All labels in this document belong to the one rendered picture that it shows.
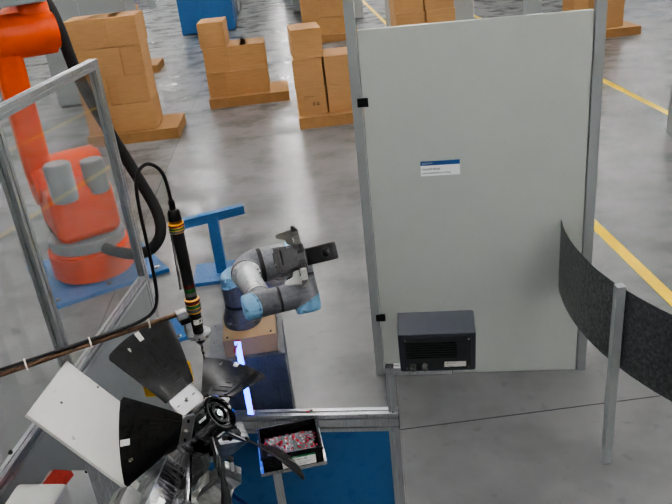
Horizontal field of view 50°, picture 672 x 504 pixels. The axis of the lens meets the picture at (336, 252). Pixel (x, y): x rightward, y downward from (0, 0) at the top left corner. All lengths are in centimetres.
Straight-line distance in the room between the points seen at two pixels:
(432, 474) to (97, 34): 759
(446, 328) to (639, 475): 164
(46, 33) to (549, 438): 432
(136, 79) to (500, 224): 682
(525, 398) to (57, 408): 268
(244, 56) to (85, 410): 919
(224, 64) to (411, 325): 899
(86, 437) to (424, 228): 225
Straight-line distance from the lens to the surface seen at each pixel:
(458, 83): 366
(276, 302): 201
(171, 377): 226
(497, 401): 416
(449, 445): 387
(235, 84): 1121
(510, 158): 379
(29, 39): 578
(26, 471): 277
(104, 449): 229
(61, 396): 230
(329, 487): 298
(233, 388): 238
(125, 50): 990
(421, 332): 244
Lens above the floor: 253
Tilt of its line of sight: 25 degrees down
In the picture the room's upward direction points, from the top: 6 degrees counter-clockwise
